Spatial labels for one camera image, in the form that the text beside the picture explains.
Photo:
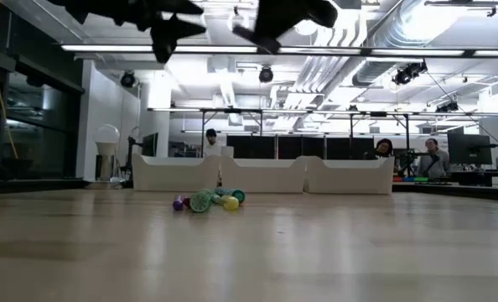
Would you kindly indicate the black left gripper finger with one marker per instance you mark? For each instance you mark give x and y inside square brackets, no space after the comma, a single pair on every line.
[169,33]
[182,7]

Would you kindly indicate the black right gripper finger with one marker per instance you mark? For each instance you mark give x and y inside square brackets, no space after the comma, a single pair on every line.
[257,38]
[324,14]

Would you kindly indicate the teal chunky highlighter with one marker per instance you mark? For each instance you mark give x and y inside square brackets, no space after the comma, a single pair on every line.
[234,194]

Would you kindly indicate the green whiteboard marker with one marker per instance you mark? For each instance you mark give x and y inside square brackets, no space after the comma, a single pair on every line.
[215,199]

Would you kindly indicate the yellow highlighter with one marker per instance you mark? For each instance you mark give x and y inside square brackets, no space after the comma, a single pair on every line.
[231,204]

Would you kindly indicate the red whiteboard marker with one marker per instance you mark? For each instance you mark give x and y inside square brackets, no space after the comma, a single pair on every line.
[186,202]

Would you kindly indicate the slim purple highlighter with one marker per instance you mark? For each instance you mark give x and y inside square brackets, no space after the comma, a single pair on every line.
[178,204]

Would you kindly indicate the green chunky highlighter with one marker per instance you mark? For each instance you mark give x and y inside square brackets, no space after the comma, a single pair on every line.
[200,202]

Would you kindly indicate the black computer monitor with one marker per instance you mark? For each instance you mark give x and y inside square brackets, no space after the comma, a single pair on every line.
[150,144]
[469,149]

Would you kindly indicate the person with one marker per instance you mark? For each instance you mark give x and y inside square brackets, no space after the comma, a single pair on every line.
[433,159]
[211,144]
[381,149]

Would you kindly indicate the black partition panel row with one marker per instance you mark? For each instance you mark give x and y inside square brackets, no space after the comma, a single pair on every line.
[299,147]

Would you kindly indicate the large white light bulb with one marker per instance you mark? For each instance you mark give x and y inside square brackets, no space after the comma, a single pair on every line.
[106,136]

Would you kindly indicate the black monitor stand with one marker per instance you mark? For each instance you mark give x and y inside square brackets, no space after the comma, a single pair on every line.
[129,159]

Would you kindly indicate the white plastic bin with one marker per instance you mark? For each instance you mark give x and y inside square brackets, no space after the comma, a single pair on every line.
[349,176]
[261,174]
[173,174]

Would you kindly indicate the clear glass jar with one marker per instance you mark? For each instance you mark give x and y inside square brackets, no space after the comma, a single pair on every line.
[105,168]

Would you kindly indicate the coloured blocks row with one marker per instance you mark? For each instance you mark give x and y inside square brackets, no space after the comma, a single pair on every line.
[412,178]

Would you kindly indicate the black desk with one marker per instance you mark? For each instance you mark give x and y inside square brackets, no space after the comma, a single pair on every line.
[463,186]

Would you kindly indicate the black overhead mounted camera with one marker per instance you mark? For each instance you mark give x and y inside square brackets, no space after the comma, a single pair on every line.
[266,74]
[408,73]
[127,79]
[447,107]

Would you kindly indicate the silver ventilation duct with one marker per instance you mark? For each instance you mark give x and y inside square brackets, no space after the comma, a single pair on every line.
[395,38]

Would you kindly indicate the black metal rig frame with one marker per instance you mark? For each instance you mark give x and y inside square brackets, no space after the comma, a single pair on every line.
[232,110]
[406,138]

